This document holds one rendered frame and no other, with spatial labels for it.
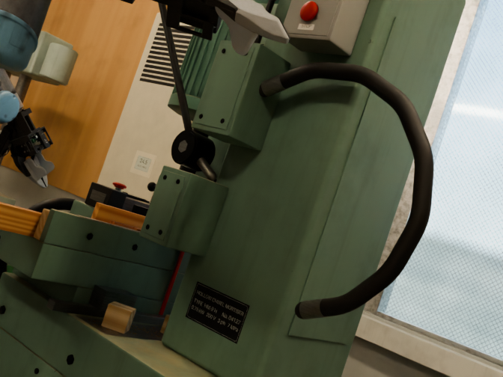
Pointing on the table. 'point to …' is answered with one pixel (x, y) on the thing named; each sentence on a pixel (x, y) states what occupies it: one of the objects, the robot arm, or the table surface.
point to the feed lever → (194, 141)
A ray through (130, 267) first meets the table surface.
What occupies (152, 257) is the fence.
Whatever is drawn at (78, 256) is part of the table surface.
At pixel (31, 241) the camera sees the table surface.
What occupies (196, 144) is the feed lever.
